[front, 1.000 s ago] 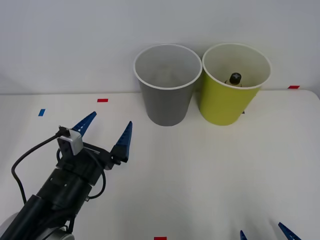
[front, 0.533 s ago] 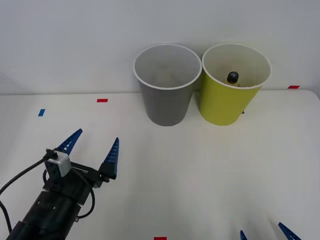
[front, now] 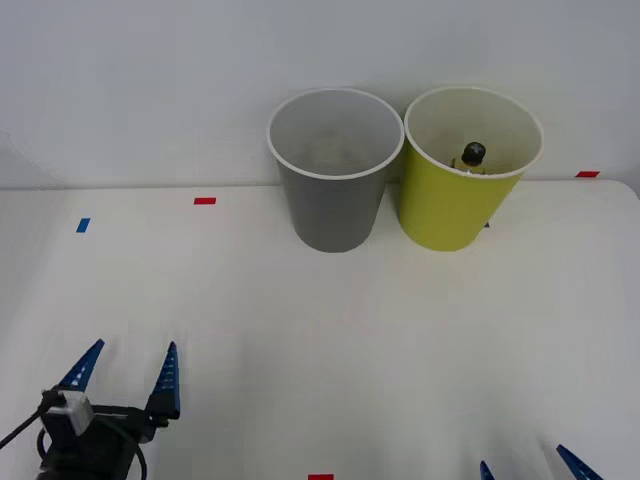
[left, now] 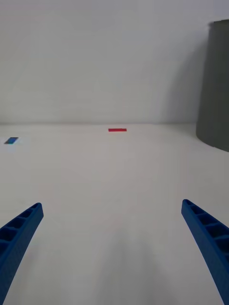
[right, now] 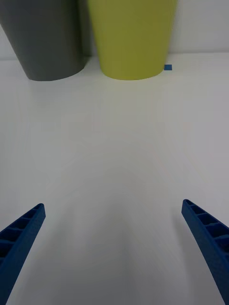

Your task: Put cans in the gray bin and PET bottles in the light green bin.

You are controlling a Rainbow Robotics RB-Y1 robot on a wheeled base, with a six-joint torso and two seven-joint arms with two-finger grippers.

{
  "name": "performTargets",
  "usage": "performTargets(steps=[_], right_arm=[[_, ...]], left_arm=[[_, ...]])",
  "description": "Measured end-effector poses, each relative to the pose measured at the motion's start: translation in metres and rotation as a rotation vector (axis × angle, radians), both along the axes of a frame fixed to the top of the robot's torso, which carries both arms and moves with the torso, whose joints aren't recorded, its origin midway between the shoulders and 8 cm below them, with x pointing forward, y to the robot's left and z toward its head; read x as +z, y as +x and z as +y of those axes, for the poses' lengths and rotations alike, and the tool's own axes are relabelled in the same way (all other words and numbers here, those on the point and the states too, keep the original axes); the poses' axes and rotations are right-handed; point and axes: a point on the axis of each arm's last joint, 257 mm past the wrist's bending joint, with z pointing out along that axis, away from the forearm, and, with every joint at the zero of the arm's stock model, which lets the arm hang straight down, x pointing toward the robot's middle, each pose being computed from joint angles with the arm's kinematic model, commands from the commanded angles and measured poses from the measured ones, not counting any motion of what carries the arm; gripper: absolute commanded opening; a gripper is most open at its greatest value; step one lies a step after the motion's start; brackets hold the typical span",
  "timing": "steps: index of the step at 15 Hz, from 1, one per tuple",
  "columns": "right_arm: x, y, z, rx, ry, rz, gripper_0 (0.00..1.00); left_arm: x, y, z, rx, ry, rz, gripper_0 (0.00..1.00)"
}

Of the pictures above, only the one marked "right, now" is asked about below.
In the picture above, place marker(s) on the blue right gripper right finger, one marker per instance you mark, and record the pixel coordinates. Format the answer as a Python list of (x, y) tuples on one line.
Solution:
[(212, 240)]

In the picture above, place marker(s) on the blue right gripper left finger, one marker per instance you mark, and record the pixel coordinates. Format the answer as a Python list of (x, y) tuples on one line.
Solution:
[(16, 247)]

